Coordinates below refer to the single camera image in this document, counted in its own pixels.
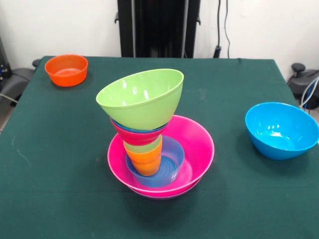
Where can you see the small pink bowl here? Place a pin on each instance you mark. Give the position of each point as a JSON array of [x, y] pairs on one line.
[[139, 138]]

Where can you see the lime green bowl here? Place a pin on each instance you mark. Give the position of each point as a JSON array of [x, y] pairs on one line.
[[139, 99]]

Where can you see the dark blue bowl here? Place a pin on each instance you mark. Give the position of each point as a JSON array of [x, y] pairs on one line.
[[129, 130]]

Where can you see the green cup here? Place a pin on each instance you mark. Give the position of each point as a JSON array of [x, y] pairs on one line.
[[139, 148]]

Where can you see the small light blue bowl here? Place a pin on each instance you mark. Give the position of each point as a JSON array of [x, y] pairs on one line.
[[174, 156]]

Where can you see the orange cup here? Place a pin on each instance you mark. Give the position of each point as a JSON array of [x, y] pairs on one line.
[[147, 161]]

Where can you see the large pink bowl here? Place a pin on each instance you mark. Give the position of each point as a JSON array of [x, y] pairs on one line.
[[199, 142]]

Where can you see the orange bowl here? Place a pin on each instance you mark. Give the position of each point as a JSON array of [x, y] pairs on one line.
[[66, 72]]

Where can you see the dark green tablecloth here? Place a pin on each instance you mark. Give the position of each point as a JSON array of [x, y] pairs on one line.
[[74, 199]]

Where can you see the large light blue bowl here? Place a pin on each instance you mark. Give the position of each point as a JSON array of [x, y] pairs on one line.
[[281, 119]]

